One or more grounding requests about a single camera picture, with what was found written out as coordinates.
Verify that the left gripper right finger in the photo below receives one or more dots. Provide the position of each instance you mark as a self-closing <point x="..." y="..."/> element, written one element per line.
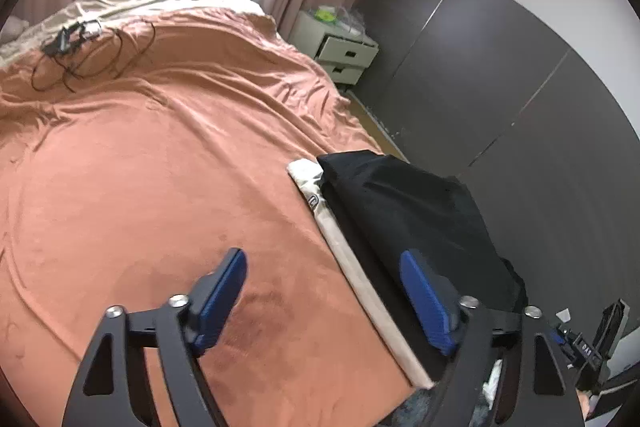
<point x="534" y="387"/>

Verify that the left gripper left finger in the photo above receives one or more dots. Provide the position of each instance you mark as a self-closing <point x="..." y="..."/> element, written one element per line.
<point x="112" y="385"/>

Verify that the black garment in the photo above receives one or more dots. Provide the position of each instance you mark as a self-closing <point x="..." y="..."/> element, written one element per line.
<point x="422" y="242"/>

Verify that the orange-brown bed blanket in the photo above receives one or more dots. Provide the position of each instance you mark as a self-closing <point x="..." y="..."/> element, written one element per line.
<point x="129" y="179"/>

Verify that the folded beige garment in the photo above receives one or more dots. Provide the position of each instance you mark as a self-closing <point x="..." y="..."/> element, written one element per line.
<point x="307" y="174"/>

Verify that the dark wardrobe doors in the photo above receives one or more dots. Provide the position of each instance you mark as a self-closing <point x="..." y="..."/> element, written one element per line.
<point x="484" y="91"/>

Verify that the white nightstand with drawers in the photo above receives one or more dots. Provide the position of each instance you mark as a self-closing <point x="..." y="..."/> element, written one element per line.
<point x="343" y="55"/>

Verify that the beige bed sheet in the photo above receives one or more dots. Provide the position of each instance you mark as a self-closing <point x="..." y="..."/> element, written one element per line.
<point x="108" y="12"/>

